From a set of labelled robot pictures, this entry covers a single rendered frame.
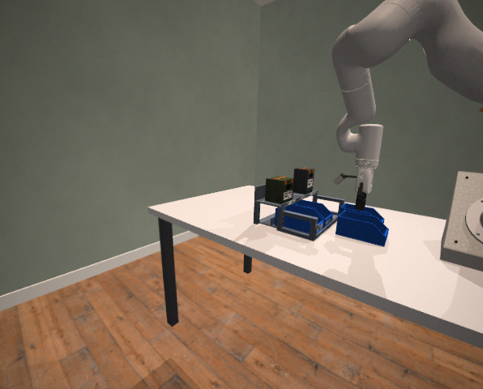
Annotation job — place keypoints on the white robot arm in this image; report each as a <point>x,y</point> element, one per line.
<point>453,48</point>

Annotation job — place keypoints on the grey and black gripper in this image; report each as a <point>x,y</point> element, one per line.
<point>364,179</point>

